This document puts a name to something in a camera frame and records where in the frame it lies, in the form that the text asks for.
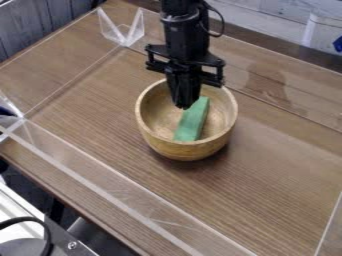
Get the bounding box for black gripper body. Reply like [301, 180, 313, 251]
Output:
[144, 44, 226, 87]

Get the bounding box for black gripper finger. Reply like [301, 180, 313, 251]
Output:
[182, 73, 202, 109]
[167, 73, 183, 108]

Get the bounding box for green rectangular block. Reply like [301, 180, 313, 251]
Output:
[174, 96, 210, 142]

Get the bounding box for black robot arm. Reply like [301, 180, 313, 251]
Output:
[146, 0, 226, 109]

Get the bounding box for brown wooden bowl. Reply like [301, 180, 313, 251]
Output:
[135, 79, 238, 161]

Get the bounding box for white container in background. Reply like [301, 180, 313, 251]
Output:
[302, 13, 342, 56]

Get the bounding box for clear acrylic front barrier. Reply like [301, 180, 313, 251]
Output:
[0, 98, 257, 256]

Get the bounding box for clear acrylic corner bracket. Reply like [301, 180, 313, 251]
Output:
[96, 8, 144, 47]

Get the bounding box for grey metal bracket with screw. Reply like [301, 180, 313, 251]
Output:
[44, 218, 99, 256]

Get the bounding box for black cable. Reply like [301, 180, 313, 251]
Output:
[0, 216, 55, 256]

